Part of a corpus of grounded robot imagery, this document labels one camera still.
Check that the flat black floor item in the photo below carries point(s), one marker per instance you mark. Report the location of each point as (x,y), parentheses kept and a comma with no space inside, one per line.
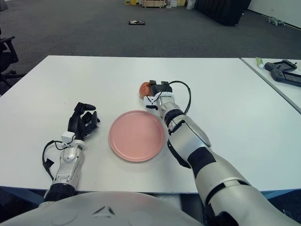
(137,22)

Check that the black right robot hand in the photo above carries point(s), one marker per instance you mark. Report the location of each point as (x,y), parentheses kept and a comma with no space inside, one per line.
(160,88)

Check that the pink round plate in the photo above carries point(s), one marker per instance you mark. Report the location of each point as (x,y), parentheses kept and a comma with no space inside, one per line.
(137,136)

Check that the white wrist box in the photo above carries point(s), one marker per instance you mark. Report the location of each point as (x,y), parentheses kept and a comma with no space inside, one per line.
(149,101)
(67,138)

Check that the red yellow apple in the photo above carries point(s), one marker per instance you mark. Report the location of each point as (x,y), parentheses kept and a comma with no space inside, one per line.
(144,89)

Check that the black controller with screen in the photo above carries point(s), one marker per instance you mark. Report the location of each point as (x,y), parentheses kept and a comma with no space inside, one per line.
(277,75)

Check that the yellow box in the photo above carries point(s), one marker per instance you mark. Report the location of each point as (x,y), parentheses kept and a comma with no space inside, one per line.
(130,2)

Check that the black office chair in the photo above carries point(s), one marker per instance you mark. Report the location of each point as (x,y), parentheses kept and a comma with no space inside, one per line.
(8,51)

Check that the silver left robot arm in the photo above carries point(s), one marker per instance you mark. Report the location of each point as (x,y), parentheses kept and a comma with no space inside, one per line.
(67,162)

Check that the yellow carton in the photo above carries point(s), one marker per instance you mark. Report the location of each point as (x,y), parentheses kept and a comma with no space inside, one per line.
(181,2)

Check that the green white tube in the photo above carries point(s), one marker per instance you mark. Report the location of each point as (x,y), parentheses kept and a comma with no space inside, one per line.
(259,62)

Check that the black curtain partition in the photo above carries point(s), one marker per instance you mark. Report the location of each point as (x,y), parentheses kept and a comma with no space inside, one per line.
(223,10)

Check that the white boxes stack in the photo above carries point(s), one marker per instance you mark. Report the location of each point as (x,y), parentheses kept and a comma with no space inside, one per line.
(172,2)

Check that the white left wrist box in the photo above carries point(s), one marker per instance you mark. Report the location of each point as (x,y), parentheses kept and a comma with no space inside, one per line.
(67,138)

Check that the white plastic bag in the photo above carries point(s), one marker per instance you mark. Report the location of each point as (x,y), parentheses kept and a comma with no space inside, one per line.
(191,4)

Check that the grey white robot torso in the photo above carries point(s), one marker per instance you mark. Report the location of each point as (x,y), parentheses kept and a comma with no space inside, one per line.
(105,212)

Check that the black handheld controller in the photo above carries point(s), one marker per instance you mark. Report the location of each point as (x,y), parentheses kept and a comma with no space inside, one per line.
(270,66)

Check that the grey robot dog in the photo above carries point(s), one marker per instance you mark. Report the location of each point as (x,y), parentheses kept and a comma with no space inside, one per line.
(275,21)

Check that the wooden crate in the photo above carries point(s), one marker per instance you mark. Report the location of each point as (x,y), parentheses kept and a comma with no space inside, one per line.
(154,3)

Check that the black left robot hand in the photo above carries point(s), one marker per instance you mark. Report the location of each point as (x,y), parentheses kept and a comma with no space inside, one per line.
(75,123)

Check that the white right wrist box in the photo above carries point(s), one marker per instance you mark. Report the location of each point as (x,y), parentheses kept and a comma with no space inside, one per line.
(149,101)

